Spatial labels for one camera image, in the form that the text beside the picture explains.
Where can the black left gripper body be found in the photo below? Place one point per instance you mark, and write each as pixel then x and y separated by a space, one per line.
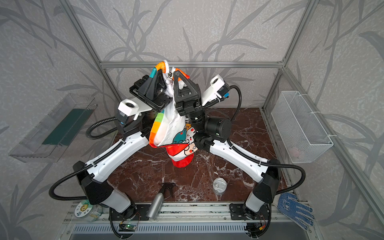
pixel 151 97

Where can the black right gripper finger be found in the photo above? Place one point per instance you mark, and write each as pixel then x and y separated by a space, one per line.
pixel 176 76
pixel 185 85

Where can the red white rainbow kids jacket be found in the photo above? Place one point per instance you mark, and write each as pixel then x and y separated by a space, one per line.
pixel 171 131

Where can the blue white work glove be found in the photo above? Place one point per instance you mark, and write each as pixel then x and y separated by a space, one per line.
pixel 288 204

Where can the clear plastic wall shelf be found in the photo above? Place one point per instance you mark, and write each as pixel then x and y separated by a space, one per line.
pixel 47 142

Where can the pink object in basket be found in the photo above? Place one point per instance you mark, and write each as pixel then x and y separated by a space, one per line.
pixel 295 153

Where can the aluminium cage frame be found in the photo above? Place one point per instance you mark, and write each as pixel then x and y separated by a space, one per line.
pixel 372 197

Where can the silver spray bottle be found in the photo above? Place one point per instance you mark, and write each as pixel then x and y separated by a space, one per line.
pixel 159 198

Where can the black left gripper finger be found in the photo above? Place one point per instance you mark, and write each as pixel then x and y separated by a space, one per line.
pixel 163 82
pixel 150 88

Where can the green circuit board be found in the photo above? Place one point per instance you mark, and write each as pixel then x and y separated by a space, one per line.
pixel 127 227

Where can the white wire mesh basket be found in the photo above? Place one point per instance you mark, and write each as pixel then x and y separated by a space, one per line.
pixel 299 127

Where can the green white tape roll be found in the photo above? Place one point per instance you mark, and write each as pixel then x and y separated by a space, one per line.
pixel 88 212

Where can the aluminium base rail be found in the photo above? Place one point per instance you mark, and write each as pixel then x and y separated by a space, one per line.
pixel 189 218

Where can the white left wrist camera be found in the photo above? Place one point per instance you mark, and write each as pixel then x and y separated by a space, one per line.
pixel 131 107

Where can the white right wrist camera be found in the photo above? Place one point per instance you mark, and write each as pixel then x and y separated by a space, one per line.
pixel 216 92

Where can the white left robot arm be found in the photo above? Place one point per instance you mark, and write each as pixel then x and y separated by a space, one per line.
pixel 136 121

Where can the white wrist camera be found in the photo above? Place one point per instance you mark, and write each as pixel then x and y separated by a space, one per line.
pixel 131 107
pixel 216 92

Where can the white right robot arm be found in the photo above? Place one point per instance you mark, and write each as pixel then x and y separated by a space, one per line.
pixel 213 136

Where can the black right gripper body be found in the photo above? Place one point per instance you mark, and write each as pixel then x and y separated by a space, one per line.
pixel 187 102

